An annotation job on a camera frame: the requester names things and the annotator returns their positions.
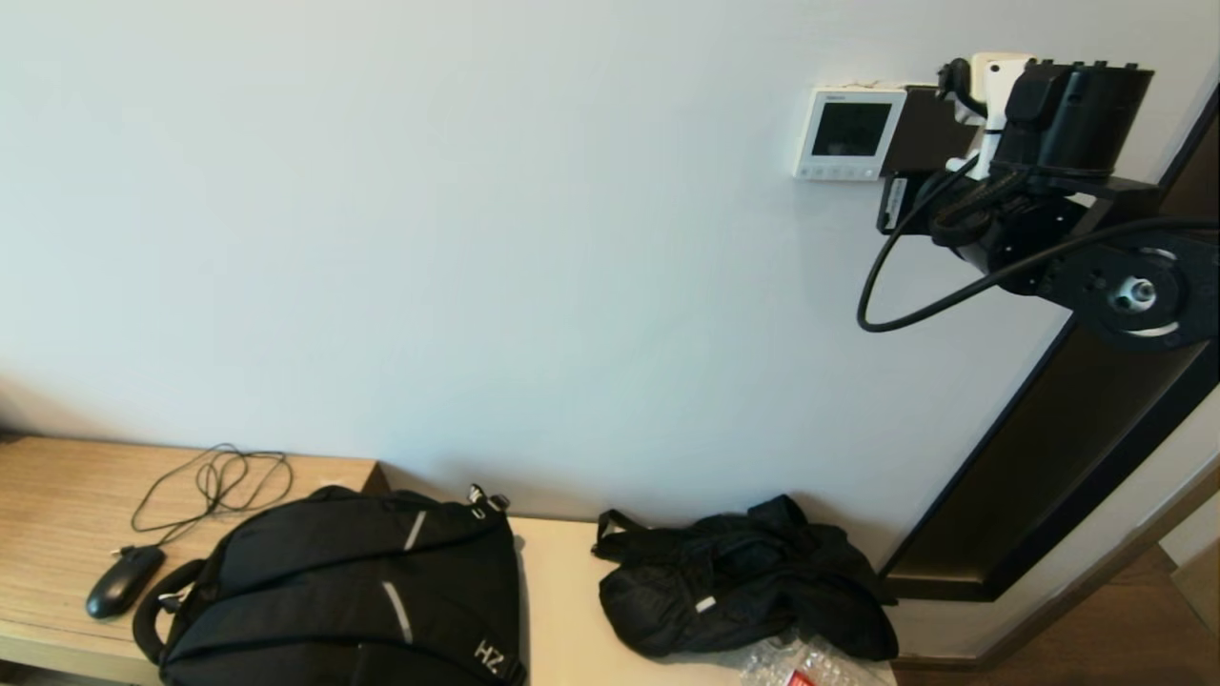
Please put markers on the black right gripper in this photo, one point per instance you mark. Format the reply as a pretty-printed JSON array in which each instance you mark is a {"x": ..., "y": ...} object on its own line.
[{"x": 1077, "y": 119}]

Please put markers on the white wall thermostat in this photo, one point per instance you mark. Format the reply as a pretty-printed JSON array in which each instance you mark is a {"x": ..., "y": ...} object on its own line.
[{"x": 848, "y": 129}]

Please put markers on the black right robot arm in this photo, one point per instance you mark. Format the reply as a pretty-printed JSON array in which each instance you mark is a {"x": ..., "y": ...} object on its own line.
[{"x": 1182, "y": 286}]

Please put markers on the small black fabric bag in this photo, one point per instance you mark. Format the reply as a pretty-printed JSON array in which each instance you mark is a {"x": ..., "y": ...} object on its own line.
[{"x": 734, "y": 581}]

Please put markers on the brown wooden baseboard strip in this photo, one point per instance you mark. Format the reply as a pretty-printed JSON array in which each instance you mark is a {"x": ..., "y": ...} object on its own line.
[{"x": 1101, "y": 569}]

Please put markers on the clear plastic bottle red label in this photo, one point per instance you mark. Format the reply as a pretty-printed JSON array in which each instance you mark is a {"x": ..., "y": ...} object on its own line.
[{"x": 810, "y": 667}]

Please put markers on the cream low cabinet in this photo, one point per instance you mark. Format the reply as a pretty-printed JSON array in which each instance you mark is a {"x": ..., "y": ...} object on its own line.
[{"x": 562, "y": 610}]

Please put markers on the black backpack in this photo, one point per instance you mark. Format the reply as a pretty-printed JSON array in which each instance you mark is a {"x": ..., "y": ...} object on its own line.
[{"x": 334, "y": 591}]

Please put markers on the black computer mouse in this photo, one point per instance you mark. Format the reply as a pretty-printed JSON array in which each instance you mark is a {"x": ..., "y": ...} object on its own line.
[{"x": 122, "y": 583}]

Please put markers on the light wooden desk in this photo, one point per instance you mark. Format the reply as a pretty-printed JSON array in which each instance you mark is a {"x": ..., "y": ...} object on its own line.
[{"x": 57, "y": 495}]

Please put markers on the dark brown wall switch plate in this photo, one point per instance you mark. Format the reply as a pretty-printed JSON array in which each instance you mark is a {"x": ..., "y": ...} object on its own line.
[{"x": 920, "y": 129}]

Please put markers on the dark door frame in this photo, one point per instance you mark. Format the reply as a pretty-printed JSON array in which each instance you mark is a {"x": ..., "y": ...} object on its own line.
[{"x": 1077, "y": 448}]

